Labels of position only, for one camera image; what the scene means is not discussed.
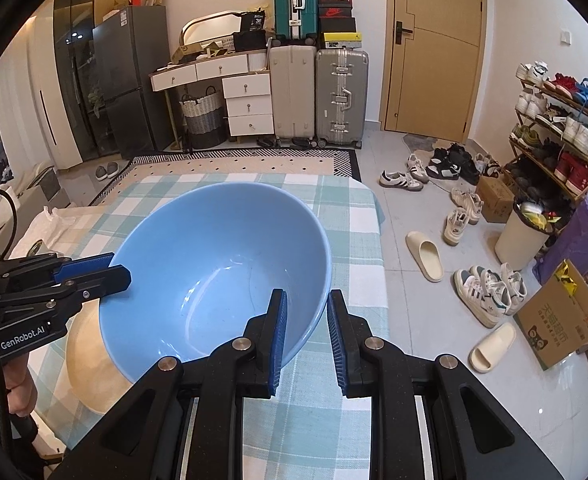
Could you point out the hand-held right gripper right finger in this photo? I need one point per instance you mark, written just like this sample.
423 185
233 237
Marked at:
336 345

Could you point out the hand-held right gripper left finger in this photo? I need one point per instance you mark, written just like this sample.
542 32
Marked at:
279 340

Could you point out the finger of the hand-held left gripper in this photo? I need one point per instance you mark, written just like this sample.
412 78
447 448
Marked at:
86 266
108 280

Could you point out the cream plate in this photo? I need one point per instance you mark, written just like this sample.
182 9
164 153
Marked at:
88 375

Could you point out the light blue bowl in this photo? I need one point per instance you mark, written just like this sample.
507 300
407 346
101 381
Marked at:
213 270

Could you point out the person's left hand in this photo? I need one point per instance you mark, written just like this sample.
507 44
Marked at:
18 387

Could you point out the white plastic bag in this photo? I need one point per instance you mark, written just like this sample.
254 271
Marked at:
56 220

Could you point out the grey padded seat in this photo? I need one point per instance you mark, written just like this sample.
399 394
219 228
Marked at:
43 185

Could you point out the grey slipper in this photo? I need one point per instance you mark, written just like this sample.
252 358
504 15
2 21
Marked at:
112 167
101 172

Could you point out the teal checked tablecloth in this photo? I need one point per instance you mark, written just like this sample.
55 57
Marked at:
354 240

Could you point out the cream slide sandal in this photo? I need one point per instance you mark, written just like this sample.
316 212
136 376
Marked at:
424 255
491 347

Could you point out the white and green sneaker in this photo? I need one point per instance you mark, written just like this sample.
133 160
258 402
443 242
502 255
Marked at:
476 295
509 285

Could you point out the beige sneaker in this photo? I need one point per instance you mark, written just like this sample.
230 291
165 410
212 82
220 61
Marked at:
455 227
466 202

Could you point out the white black-striped sneaker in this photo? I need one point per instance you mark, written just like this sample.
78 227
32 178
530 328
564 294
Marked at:
399 180
416 167

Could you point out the woven laundry basket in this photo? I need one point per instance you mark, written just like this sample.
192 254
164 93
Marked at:
201 120

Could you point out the dark grey fridge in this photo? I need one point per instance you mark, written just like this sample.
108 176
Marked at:
133 85

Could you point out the black glass cabinet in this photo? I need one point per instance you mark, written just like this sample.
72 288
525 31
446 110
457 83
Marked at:
76 60

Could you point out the black and white sneaker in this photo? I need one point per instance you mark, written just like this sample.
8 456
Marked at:
444 167

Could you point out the cream trash bin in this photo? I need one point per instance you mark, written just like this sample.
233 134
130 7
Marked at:
519 240

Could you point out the small cardboard box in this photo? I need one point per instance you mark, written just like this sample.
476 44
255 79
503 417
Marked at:
494 200

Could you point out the printed cardboard box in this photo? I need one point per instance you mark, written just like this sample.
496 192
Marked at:
554 325

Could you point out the grey doormat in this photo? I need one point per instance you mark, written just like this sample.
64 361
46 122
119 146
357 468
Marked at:
421 142

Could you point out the white vanity desk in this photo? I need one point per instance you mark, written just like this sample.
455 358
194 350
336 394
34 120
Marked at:
249 105

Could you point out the flat cardboard box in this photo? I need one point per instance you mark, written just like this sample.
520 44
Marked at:
188 52

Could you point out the beige suitcase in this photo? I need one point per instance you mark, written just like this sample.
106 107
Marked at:
291 95

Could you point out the silver suitcase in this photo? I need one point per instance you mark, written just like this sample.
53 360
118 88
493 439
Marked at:
354 100

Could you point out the purple bag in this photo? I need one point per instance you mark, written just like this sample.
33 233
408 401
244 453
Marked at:
579 240

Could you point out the black bag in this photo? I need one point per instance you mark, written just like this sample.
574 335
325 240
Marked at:
249 41

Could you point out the tan wooden door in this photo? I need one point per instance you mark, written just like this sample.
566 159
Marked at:
434 85

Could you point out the black printed box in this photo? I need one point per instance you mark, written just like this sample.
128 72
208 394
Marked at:
253 20

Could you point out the group of racked shoes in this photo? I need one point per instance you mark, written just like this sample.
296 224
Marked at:
574 165

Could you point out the yellow and black shoebox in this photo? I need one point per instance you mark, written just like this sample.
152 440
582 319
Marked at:
341 41

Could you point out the teal suitcase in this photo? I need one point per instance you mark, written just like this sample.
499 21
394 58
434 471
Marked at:
286 10

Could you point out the wooden shoe rack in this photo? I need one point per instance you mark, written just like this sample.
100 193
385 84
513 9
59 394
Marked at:
564 101

